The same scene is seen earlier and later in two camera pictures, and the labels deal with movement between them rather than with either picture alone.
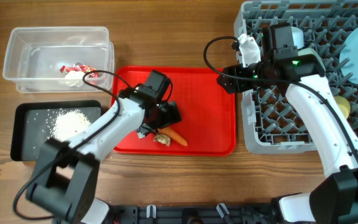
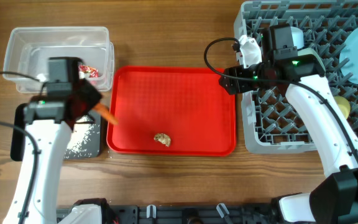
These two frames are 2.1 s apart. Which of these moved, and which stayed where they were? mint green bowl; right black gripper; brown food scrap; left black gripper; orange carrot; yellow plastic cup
Moved: left black gripper; orange carrot
Stayed: right black gripper; brown food scrap; yellow plastic cup; mint green bowl
